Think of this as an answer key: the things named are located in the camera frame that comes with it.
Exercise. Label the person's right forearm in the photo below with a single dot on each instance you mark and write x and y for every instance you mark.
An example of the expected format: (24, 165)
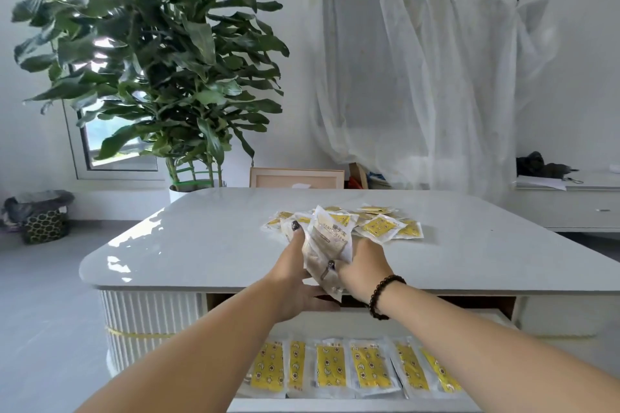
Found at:
(484, 359)

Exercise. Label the row of yellow packets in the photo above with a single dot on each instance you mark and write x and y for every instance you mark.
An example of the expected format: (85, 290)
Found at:
(329, 364)

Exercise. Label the white side cabinet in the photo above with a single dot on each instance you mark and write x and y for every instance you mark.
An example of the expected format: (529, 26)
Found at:
(566, 209)

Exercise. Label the white sheer dust cover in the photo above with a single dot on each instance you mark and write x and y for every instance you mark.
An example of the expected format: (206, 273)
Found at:
(436, 88)

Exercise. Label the large green leafy plant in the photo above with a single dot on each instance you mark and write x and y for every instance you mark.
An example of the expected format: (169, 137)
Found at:
(169, 64)

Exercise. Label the pile of yellow packets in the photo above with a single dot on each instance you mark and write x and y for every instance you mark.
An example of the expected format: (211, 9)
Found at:
(382, 226)

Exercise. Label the person's left forearm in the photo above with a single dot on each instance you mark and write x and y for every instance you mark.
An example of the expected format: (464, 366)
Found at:
(194, 364)

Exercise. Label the yellow tape strip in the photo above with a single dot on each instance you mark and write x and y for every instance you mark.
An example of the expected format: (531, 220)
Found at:
(140, 333)

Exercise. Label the person's left hand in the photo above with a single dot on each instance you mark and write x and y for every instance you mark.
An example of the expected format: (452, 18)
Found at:
(295, 291)

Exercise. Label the brown cardboard box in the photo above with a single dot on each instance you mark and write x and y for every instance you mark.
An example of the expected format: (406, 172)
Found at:
(359, 175)

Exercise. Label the white plant pot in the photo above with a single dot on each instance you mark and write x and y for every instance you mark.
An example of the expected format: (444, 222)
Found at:
(175, 195)

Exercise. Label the wooden picture frame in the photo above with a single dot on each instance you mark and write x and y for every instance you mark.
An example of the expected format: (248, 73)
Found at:
(295, 179)

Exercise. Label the person's right hand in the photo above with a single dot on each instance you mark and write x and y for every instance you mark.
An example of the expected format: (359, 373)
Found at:
(365, 267)

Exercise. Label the white drawer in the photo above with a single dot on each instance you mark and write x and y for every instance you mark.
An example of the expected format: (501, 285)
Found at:
(349, 406)

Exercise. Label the dark patterned basket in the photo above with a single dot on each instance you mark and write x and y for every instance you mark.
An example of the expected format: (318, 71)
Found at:
(43, 229)

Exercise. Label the small white framed window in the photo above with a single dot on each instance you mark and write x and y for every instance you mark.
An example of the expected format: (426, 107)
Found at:
(77, 161)

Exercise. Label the black plastic bag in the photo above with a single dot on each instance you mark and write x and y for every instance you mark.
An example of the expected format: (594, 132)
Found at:
(533, 166)

